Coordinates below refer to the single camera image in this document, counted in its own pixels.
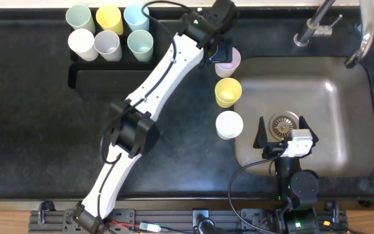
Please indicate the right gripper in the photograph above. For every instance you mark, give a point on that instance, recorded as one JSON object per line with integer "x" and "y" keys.
{"x": 271, "y": 152}

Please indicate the white cup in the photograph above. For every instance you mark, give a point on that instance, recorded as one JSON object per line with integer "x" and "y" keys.
{"x": 81, "y": 42}
{"x": 229, "y": 125}

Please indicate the yellow cup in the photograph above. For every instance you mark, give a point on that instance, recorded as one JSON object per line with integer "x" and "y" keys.
{"x": 227, "y": 92}
{"x": 109, "y": 18}

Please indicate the pink cup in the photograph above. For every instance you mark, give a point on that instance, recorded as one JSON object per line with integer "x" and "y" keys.
{"x": 227, "y": 70}

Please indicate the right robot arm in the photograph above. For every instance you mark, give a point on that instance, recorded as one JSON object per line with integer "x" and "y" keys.
{"x": 300, "y": 188}

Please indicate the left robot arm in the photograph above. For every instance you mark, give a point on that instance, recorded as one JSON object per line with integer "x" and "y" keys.
{"x": 161, "y": 87}

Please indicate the steel sink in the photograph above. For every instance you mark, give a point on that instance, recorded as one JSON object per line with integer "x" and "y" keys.
{"x": 320, "y": 107}

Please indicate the steel tap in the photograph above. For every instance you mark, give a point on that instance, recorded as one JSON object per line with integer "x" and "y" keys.
{"x": 304, "y": 34}

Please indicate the green cup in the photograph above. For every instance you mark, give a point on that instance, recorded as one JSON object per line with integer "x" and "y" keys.
{"x": 78, "y": 16}
{"x": 140, "y": 44}

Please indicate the black tray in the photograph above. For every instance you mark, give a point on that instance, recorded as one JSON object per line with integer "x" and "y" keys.
{"x": 109, "y": 81}

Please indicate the blue cup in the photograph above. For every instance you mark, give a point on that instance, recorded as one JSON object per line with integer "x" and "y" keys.
{"x": 135, "y": 18}

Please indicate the grey cup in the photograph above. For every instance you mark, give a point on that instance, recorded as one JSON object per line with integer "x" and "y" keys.
{"x": 107, "y": 44}

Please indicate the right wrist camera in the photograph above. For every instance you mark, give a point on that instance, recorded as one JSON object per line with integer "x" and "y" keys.
{"x": 299, "y": 143}

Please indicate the mounting rail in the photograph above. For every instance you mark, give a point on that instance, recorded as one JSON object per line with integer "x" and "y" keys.
{"x": 174, "y": 216}

